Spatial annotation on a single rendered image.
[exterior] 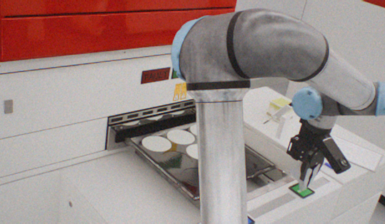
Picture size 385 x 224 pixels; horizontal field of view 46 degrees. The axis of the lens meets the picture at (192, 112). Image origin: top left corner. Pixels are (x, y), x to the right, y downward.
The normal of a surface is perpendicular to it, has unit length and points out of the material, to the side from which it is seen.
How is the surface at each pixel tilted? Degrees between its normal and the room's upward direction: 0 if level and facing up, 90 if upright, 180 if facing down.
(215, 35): 67
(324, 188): 0
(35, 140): 90
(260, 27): 47
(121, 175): 0
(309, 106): 90
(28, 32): 90
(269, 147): 90
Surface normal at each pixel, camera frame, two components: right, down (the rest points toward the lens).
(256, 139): -0.76, 0.18
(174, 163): 0.16, -0.88
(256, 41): -0.21, 0.04
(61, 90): 0.64, 0.43
